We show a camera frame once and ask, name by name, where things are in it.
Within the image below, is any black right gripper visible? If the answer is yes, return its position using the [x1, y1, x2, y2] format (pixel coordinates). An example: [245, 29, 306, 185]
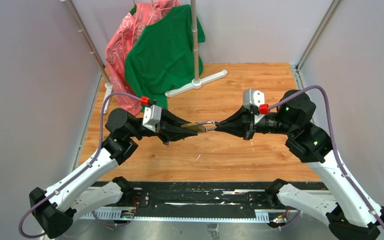
[214, 103, 295, 140]

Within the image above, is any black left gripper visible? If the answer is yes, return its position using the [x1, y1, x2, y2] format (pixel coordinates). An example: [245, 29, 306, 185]
[127, 106, 199, 146]

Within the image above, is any brass padlock with steel shackle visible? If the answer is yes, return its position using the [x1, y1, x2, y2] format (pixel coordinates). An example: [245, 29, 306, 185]
[180, 120, 218, 134]

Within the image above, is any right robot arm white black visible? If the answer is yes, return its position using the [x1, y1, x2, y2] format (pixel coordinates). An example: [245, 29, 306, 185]
[215, 89, 384, 240]

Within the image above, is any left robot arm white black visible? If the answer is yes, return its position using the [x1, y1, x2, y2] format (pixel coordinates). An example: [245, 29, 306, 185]
[29, 105, 205, 239]

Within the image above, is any white clothes rack stand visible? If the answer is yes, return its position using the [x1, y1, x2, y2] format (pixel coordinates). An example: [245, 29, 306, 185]
[62, 0, 228, 114]

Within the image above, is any green t-shirt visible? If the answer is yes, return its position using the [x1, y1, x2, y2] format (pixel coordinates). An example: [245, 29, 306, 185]
[124, 4, 195, 108]

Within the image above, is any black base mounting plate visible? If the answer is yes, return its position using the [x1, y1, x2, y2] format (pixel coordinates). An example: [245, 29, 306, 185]
[95, 181, 298, 226]

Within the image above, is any pink patterned garment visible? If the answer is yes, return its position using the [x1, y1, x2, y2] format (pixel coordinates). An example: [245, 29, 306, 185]
[105, 0, 181, 116]

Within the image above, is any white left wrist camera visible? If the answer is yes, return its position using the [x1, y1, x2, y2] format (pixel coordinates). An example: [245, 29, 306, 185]
[142, 104, 162, 133]

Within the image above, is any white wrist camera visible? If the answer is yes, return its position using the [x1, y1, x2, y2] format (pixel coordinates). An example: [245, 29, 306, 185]
[142, 104, 162, 133]
[242, 88, 266, 115]

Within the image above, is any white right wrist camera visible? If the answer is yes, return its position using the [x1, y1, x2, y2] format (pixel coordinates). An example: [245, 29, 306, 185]
[242, 88, 266, 115]

